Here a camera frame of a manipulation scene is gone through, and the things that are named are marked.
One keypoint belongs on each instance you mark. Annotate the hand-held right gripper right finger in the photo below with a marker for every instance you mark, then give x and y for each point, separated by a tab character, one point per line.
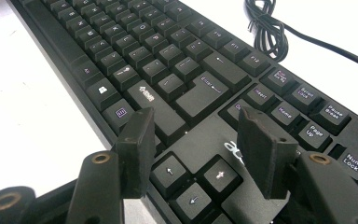
265	152

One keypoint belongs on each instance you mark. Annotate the black computer keyboard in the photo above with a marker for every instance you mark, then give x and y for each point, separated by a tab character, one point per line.
199	93

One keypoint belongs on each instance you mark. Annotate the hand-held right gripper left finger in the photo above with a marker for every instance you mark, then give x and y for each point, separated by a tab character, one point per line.
135	155

